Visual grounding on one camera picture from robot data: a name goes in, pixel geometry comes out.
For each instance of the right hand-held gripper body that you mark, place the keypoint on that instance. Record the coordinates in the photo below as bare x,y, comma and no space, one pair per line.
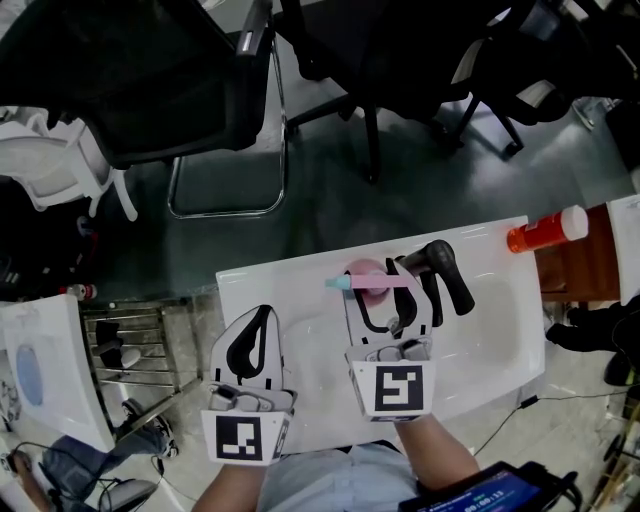
400,390

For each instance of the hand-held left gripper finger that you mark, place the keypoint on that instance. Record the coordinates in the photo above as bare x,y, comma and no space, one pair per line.
275,372
220,362

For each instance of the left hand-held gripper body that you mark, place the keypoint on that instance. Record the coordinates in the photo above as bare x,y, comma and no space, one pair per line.
237,437

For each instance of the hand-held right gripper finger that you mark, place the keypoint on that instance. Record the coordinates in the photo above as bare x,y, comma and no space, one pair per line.
422,317
352,325

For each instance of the pink spray bottle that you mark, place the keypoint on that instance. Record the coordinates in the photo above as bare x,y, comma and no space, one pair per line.
372,281

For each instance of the person's left forearm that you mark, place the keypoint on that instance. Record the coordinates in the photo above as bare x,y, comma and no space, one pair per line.
230,490

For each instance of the person's right forearm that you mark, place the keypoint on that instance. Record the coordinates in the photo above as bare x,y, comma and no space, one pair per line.
437,455

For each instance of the red bottle with white cap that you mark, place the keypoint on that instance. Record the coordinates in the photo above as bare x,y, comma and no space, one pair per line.
540,235

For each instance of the black faucet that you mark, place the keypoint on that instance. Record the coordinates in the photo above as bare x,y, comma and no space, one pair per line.
450,270

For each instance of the metal rack stand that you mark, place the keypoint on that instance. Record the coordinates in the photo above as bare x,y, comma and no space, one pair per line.
165,345

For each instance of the person's black trousers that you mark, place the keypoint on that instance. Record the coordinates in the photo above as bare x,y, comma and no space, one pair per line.
370,445

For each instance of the white rectangular washbasin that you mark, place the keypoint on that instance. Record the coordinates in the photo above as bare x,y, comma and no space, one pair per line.
495,320

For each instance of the person's light blue shirt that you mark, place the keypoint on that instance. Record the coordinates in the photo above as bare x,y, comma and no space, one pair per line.
335,480

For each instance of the grey chair base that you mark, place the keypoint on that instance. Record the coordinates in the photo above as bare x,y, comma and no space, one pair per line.
127,495

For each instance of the black power adapter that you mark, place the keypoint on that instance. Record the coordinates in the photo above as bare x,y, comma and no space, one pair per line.
529,401

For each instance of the red and white can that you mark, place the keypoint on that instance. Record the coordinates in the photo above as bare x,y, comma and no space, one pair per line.
80,291

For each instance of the brown wooden cabinet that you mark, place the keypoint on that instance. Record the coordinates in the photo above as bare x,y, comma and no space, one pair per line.
575,270

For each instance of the blue oval pad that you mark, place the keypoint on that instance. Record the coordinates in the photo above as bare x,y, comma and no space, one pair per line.
29,375

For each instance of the white office chair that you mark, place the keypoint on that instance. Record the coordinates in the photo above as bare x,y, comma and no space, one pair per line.
55,165

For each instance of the black swivel office chair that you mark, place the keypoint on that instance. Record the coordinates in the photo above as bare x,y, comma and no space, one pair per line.
540,55
360,60

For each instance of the black chair with chrome base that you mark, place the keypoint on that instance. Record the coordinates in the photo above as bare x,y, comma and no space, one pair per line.
125,75

